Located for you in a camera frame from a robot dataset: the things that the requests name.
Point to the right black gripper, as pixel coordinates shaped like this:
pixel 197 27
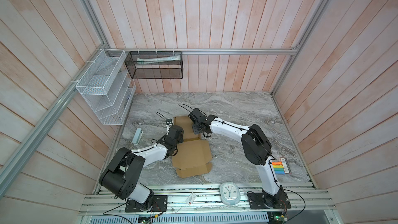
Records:
pixel 194 129

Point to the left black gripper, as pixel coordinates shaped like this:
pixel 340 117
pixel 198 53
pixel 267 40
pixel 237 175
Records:
pixel 181 139

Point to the brown cardboard box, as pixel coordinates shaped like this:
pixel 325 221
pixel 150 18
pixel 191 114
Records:
pixel 194 155

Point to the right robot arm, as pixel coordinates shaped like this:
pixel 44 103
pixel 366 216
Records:
pixel 257 148

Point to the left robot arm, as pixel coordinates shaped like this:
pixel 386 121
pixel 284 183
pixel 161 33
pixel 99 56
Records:
pixel 123 172

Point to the light blue small device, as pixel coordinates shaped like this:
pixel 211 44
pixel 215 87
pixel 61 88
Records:
pixel 137 136

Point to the white paper tag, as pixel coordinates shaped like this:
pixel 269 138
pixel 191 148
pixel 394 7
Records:
pixel 191 198

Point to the white round clock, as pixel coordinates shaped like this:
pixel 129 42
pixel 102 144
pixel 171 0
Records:
pixel 230 193

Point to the paper in black basket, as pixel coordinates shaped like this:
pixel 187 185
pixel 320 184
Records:
pixel 159 60

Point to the colourful marker pack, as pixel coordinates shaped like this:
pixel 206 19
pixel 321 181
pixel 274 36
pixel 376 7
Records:
pixel 281 166

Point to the aluminium rail front frame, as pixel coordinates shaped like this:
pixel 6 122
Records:
pixel 308 205

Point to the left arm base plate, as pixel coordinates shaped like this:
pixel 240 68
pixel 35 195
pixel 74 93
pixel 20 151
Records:
pixel 156 203

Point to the black wire mesh basket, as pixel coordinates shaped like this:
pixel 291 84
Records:
pixel 153 71

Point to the white wire mesh shelf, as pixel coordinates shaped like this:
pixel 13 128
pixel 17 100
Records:
pixel 107 88

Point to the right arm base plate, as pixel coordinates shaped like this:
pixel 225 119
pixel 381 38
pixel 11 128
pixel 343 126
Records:
pixel 264 200

